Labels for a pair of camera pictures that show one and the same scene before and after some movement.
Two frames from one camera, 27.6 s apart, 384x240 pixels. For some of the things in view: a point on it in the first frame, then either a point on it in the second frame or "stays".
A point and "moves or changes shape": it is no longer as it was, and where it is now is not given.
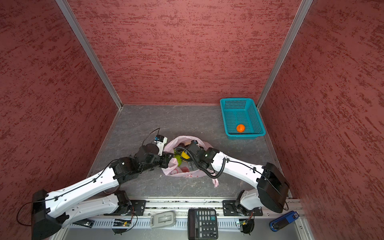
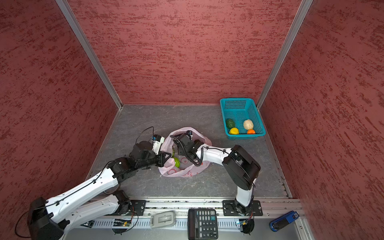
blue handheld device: x=280 y=221 stays
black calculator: x=202 y=224 stays
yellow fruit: x=184 y=155 moves or changes shape
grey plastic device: x=164 y=219 stays
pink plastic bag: x=189 y=171 moves or changes shape
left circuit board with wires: x=121 y=226 stays
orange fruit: x=240 y=128 -> x=251 y=131
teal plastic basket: x=242 y=119 stays
